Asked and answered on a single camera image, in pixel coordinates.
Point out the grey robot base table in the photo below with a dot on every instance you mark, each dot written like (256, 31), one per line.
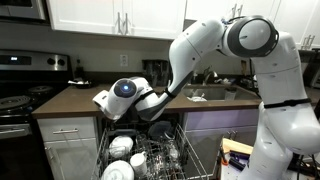
(228, 174)

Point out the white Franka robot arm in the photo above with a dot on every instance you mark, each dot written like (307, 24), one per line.
(196, 46)

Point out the black coffee maker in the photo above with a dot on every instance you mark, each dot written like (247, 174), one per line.
(155, 71)

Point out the black dishwasher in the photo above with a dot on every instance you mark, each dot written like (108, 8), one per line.
(175, 119)

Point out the round white plate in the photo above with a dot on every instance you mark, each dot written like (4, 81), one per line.
(196, 99)

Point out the dark grey bowl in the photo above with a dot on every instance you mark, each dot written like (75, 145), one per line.
(161, 130)

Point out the metal kitchen faucet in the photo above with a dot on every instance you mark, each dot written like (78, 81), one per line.
(206, 78)

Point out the stainless steel sink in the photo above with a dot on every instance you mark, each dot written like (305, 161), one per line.
(216, 93)

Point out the grey sink base cabinet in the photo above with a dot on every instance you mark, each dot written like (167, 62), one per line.
(220, 121)

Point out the white ceramic bowl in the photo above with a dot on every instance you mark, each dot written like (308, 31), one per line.
(116, 171)
(120, 145)

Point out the white upper cabinet door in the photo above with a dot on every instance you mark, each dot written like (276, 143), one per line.
(206, 8)
(153, 16)
(260, 6)
(300, 13)
(83, 15)

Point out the white ceramic mug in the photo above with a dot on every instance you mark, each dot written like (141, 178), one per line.
(138, 163)

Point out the dark glass bottle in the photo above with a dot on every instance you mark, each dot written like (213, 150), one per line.
(79, 71)

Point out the wooden board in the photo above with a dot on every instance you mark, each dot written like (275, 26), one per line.
(235, 145)

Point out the white drawer front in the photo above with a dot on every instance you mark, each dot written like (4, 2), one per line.
(66, 123)

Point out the black tool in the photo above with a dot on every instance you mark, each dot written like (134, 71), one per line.
(237, 164)

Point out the white base cabinet door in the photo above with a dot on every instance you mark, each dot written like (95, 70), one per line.
(73, 160)

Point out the black stove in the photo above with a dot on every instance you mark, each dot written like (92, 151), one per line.
(20, 60)

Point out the stainless steel microwave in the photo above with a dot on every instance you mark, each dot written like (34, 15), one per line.
(20, 10)

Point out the white wall outlet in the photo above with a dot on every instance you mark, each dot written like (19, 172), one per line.
(124, 60)

